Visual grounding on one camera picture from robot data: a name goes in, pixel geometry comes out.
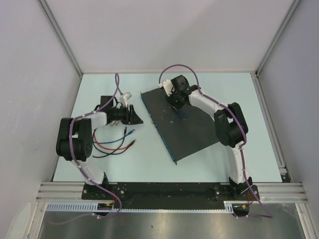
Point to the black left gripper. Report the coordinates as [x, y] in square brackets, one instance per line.
[130, 117]

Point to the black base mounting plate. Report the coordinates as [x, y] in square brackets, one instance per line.
[217, 191]

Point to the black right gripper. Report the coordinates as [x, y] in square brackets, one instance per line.
[169, 99]

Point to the dark network switch box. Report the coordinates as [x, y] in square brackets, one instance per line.
[183, 132]

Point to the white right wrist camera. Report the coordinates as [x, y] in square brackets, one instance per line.
[167, 86]

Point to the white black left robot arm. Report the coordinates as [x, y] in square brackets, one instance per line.
[77, 143]

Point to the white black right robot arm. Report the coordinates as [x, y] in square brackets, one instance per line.
[230, 126]

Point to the aluminium front frame rail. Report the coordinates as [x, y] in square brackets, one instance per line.
[269, 192]

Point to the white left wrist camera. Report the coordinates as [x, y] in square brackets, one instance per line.
[124, 98]

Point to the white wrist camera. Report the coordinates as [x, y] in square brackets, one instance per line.
[167, 86]
[124, 98]

